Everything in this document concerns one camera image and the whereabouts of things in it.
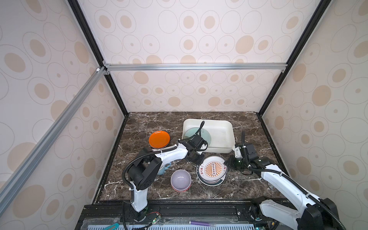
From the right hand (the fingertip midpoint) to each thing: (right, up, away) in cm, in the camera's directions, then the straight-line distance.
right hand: (225, 162), depth 83 cm
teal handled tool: (-59, -28, -13) cm, 67 cm away
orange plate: (-42, +11, +19) cm, 47 cm away
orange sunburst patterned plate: (-8, -5, -1) cm, 9 cm away
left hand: (-11, 0, +4) cm, 12 cm away
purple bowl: (-26, -10, -2) cm, 28 cm away
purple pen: (-15, -27, -13) cm, 33 cm away
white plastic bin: (+4, +17, +26) cm, 31 cm away
